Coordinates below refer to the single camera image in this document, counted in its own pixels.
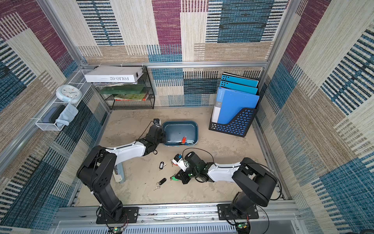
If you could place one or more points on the colourful book lower shelf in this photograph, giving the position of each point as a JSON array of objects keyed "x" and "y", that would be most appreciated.
[{"x": 132, "y": 97}]

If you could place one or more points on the teal folder middle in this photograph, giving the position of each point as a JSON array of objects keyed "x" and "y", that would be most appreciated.
[{"x": 238, "y": 87}]

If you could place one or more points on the black wire shelf rack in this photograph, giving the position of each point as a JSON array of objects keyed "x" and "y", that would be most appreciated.
[{"x": 130, "y": 105}]

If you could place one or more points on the blue folder front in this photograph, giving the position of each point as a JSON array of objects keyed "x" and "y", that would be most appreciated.
[{"x": 229, "y": 103}]

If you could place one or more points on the white wire basket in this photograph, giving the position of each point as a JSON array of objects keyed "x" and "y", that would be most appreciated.
[{"x": 77, "y": 80}]

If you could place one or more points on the teal plastic storage box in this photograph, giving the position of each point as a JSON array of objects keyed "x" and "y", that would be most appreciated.
[{"x": 176, "y": 130}]

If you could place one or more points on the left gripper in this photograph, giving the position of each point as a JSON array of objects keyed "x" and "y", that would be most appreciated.
[{"x": 163, "y": 137}]

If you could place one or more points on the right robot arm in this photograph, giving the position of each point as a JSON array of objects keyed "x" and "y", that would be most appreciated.
[{"x": 257, "y": 184}]

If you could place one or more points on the teal folder back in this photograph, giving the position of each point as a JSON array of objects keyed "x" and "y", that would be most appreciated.
[{"x": 239, "y": 80}]

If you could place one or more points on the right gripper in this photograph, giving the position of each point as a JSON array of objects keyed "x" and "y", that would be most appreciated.
[{"x": 181, "y": 174}]

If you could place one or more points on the black mesh file holder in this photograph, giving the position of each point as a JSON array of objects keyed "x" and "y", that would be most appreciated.
[{"x": 239, "y": 125}]

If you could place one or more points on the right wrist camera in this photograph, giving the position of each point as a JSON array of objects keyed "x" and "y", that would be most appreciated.
[{"x": 179, "y": 161}]

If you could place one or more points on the white round clock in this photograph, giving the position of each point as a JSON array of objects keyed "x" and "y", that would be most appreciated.
[{"x": 69, "y": 94}]

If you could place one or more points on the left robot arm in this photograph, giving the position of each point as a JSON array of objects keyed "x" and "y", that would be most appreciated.
[{"x": 97, "y": 169}]

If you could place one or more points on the green book on shelf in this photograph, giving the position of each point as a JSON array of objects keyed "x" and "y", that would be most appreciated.
[{"x": 122, "y": 90}]

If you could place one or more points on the white FOLIO-02 box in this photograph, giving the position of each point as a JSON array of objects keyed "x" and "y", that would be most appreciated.
[{"x": 114, "y": 74}]

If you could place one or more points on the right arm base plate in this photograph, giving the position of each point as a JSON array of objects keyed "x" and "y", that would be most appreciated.
[{"x": 227, "y": 212}]

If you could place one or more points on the light blue stapler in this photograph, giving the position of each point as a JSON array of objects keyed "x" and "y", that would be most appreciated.
[{"x": 118, "y": 173}]

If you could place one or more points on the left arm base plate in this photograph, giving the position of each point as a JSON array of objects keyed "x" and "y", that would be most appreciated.
[{"x": 120, "y": 215}]

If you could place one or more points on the black tag key white label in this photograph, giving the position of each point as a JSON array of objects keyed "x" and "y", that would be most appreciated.
[{"x": 162, "y": 165}]

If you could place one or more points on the dark blue pouch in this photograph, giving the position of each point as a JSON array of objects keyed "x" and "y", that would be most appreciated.
[{"x": 53, "y": 114}]

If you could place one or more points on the teal folder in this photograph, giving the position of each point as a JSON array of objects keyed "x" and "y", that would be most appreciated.
[
  {"x": 239, "y": 80},
  {"x": 238, "y": 87}
]

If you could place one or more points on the light blue cloth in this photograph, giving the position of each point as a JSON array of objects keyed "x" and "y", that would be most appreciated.
[{"x": 66, "y": 116}]

